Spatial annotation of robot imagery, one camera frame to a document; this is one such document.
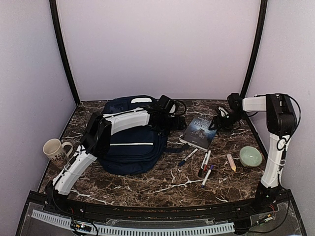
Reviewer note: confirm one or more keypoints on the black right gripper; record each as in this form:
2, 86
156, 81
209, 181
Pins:
220, 124

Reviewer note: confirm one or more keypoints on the Wuthering Heights dark book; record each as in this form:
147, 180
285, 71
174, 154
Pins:
197, 134

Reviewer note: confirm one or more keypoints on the navy blue student backpack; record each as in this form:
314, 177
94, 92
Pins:
135, 150

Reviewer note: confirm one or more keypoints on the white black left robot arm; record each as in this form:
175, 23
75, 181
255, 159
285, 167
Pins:
95, 141

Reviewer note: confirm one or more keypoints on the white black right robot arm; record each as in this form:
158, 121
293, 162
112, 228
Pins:
283, 116

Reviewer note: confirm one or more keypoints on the white marker blue cap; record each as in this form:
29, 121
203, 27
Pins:
188, 157

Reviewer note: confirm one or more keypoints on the white marker red cap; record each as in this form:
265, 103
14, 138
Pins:
207, 160

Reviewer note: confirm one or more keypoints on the white marker purple cap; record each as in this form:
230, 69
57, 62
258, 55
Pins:
207, 176

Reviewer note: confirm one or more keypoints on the pale green ceramic bowl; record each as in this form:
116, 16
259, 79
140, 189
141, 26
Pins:
250, 157

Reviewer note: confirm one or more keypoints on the white marker black cap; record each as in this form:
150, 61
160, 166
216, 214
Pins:
202, 165

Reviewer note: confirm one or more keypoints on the cream patterned ceramic mug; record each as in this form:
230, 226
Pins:
58, 152

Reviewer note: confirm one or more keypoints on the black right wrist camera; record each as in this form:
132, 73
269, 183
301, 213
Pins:
235, 101

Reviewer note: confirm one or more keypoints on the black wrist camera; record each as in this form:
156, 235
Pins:
167, 104
235, 101

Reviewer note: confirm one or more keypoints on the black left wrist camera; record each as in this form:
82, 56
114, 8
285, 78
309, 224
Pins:
167, 104

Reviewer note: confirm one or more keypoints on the black right corner post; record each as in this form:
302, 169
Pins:
255, 47

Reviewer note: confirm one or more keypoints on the black corner post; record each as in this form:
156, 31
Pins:
255, 47
62, 50

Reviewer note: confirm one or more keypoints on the grey slotted cable duct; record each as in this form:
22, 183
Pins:
117, 227

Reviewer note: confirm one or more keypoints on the black front mounting rail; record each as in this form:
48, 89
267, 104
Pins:
225, 211

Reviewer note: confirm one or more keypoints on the black left corner post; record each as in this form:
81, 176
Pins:
62, 50

